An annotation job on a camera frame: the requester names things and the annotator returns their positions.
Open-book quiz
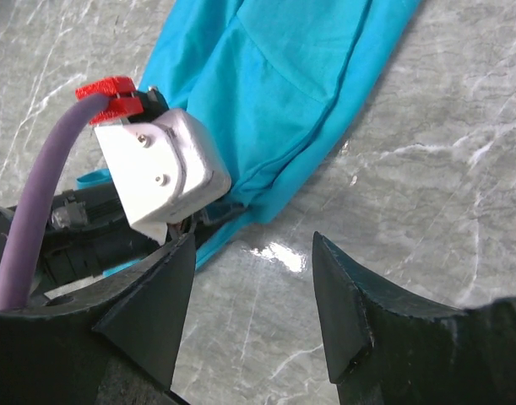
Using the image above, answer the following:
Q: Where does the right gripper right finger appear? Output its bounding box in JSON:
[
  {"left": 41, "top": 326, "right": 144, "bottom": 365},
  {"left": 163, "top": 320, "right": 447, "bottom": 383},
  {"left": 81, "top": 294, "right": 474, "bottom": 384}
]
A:
[{"left": 312, "top": 234, "right": 516, "bottom": 404}]

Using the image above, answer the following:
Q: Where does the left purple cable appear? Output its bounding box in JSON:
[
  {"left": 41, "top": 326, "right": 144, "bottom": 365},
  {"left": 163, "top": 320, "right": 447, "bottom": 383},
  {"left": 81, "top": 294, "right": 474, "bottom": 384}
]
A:
[{"left": 0, "top": 93, "right": 111, "bottom": 312}]

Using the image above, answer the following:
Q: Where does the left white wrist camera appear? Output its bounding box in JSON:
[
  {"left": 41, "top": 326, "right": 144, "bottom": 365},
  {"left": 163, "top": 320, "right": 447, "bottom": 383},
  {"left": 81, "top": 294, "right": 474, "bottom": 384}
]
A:
[{"left": 74, "top": 75, "right": 233, "bottom": 244}]

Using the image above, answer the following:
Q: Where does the teal t shirt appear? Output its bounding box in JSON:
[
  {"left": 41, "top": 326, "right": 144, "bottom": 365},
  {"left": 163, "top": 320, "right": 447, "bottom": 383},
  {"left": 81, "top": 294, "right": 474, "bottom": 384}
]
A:
[{"left": 75, "top": 0, "right": 423, "bottom": 278}]

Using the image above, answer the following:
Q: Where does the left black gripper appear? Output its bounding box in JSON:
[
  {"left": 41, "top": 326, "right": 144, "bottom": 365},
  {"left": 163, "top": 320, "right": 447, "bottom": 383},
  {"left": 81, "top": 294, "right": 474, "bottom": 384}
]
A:
[{"left": 0, "top": 185, "right": 244, "bottom": 295}]

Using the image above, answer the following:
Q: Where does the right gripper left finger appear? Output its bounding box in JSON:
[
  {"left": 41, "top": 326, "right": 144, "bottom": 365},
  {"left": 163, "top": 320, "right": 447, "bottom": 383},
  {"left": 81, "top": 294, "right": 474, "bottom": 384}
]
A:
[{"left": 0, "top": 234, "right": 196, "bottom": 404}]

